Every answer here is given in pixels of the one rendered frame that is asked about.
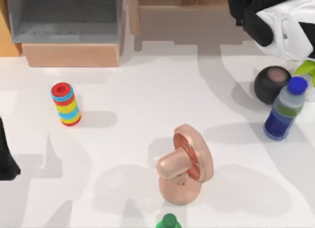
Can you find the stack of coloured rings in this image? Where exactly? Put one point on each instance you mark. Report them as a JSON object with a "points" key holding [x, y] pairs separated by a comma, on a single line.
{"points": [[67, 107]]}

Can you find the blue capped water bottle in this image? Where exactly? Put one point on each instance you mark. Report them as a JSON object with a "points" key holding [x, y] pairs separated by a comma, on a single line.
{"points": [[280, 117]]}

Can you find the pale wooden open shelf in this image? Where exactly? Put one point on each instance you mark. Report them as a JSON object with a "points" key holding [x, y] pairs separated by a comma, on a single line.
{"points": [[187, 23]]}

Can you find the rose gold desk fan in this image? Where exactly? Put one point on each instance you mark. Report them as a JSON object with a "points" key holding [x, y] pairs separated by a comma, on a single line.
{"points": [[177, 169]]}

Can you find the wooden cupboard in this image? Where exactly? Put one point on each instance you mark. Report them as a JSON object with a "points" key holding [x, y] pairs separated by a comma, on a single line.
{"points": [[7, 41]]}

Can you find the green bottle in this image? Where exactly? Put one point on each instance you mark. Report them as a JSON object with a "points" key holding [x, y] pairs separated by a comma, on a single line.
{"points": [[169, 221]]}

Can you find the green plant leaves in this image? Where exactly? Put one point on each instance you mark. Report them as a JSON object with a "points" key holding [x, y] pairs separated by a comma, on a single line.
{"points": [[306, 68]]}

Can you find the pale wooden drawer front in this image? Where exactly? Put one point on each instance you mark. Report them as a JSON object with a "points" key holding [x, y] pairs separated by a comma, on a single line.
{"points": [[70, 55]]}

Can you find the grey pierced drawer inside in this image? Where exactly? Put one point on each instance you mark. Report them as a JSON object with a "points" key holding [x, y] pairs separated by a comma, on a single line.
{"points": [[66, 28]]}

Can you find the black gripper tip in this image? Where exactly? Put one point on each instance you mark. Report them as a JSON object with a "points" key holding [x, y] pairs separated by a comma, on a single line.
{"points": [[6, 161]]}

